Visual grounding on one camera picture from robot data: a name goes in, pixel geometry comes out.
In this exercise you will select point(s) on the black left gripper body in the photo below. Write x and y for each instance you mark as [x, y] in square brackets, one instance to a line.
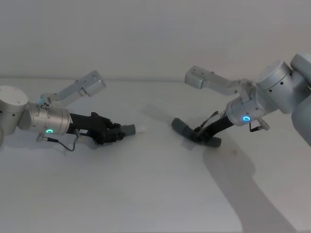
[85, 123]

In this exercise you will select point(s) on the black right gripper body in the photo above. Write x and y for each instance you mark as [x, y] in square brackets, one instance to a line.
[213, 128]

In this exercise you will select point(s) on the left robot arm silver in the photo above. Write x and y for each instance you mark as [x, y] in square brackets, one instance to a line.
[14, 102]

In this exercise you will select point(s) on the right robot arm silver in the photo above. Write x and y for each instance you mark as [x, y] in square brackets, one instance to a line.
[269, 77]

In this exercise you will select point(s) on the white curtain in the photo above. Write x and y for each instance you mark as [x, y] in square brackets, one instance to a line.
[145, 36]

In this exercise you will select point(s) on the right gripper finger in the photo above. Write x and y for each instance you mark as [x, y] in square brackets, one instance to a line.
[213, 142]
[182, 128]

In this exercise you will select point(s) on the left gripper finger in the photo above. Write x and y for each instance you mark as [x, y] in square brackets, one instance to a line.
[127, 129]
[114, 137]

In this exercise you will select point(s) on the white table cloth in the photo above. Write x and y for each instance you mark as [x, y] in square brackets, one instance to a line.
[121, 189]

